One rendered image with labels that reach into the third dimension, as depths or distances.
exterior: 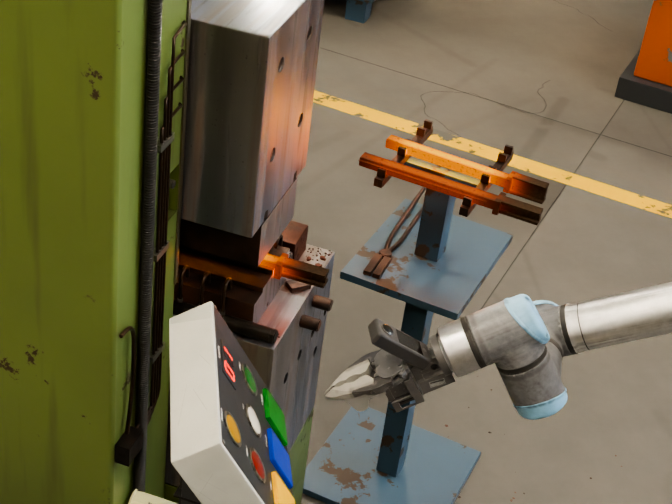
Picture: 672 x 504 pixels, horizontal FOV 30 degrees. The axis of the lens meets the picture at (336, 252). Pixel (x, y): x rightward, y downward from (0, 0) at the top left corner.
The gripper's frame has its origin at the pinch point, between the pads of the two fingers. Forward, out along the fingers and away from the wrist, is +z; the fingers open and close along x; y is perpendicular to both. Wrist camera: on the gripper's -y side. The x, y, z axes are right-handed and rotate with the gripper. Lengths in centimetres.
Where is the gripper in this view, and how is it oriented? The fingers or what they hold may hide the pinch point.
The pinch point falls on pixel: (330, 390)
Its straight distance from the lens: 211.9
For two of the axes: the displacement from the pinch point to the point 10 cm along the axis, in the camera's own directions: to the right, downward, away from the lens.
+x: -1.2, -5.7, 8.2
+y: 4.0, 7.3, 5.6
